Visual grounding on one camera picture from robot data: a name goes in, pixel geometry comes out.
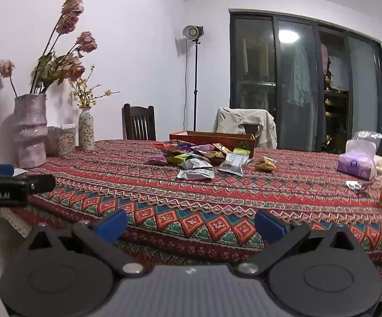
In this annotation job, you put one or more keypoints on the dried pink flowers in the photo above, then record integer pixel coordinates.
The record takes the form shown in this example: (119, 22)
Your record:
(72, 5)

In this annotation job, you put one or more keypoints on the purple tissue pack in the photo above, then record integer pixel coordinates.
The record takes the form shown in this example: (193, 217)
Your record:
(356, 163)

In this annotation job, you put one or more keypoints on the pile of snack packets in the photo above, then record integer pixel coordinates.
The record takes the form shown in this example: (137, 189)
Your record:
(194, 173)

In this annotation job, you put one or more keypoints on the yellow flower sprigs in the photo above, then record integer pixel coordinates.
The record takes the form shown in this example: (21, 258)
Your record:
(86, 100)

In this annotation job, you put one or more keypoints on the dark wooden chair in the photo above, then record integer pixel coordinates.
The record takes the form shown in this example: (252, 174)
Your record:
(139, 123)
(253, 133)

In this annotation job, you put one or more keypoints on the black tripod stand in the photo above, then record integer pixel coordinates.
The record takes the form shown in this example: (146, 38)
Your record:
(192, 33)

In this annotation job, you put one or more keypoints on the glass jar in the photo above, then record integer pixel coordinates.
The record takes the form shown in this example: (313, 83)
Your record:
(53, 142)
(67, 142)

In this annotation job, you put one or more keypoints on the silver wrapper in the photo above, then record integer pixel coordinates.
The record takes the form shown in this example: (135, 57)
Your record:
(356, 185)

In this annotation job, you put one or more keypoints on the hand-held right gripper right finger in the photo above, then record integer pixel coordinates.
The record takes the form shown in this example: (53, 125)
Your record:
(270, 226)

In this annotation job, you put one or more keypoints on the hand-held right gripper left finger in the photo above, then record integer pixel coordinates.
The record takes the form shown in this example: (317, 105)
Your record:
(113, 225)

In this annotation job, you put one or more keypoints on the beige jacket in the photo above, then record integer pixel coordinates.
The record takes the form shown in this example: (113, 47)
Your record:
(234, 120)

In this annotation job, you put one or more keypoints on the gold snack packet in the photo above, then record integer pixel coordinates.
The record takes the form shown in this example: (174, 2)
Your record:
(265, 164)

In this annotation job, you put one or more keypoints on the sliding glass door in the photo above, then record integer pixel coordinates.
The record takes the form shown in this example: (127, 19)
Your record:
(253, 72)

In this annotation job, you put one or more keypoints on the clear plastic bag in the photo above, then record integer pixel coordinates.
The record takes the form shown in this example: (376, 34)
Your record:
(369, 136)

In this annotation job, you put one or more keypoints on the floral ceramic vase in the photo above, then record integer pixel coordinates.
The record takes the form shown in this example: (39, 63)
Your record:
(86, 132)

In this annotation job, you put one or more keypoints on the pink textured vase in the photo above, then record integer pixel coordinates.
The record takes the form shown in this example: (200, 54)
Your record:
(31, 132)

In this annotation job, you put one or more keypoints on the white paper sheet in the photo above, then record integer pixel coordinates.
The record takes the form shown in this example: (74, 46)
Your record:
(21, 171)

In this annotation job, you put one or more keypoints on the red cardboard box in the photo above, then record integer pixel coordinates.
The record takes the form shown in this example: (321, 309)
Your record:
(210, 137)

